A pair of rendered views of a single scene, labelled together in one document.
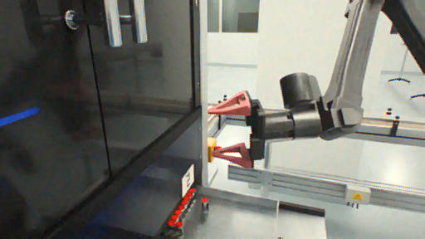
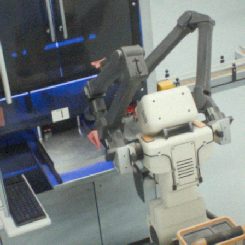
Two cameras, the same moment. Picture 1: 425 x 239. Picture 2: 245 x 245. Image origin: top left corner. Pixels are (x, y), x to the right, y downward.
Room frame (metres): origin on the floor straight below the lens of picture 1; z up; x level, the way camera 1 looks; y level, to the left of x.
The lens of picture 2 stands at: (-1.17, -2.40, 2.51)
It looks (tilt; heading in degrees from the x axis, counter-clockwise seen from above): 28 degrees down; 54
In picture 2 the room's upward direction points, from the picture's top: 6 degrees counter-clockwise
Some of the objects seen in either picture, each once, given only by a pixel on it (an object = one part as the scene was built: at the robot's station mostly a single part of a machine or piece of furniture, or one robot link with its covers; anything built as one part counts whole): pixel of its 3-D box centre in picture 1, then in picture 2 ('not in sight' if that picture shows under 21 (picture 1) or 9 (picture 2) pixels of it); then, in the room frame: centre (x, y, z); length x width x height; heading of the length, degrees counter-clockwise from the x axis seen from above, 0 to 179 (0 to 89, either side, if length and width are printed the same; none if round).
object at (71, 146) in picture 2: not in sight; (69, 143); (0.32, 0.08, 0.90); 0.34 x 0.26 x 0.04; 73
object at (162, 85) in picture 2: (206, 149); (164, 88); (0.92, 0.02, 0.99); 0.08 x 0.07 x 0.07; 73
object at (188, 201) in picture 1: (183, 211); (123, 116); (0.68, 0.09, 0.91); 0.18 x 0.02 x 0.05; 163
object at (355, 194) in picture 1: (357, 194); not in sight; (1.32, -0.85, 0.50); 0.12 x 0.05 x 0.09; 73
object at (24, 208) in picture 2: not in sight; (19, 198); (-0.06, -0.03, 0.82); 0.40 x 0.14 x 0.02; 74
